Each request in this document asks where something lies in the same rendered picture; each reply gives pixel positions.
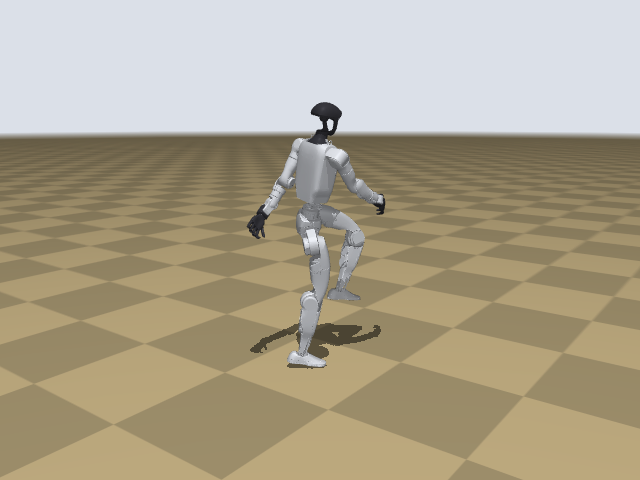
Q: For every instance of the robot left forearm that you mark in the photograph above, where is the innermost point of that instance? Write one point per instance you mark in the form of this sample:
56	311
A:
272	202

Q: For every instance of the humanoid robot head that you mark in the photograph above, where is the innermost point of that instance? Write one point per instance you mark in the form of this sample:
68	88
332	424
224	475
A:
325	111

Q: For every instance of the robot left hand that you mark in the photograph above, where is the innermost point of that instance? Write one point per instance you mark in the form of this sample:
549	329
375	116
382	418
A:
258	222

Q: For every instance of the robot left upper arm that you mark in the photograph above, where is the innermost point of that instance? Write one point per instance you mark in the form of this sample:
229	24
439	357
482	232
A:
286	179

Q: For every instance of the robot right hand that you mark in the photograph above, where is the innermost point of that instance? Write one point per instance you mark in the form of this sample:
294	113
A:
381	207

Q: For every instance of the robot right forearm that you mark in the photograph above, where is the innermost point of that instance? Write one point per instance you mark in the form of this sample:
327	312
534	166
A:
364	192

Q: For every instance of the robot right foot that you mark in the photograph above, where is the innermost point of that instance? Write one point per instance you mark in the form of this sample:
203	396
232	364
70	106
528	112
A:
309	360

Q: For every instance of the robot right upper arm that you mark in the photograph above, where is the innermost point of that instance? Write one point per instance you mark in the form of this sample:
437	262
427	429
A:
340	160

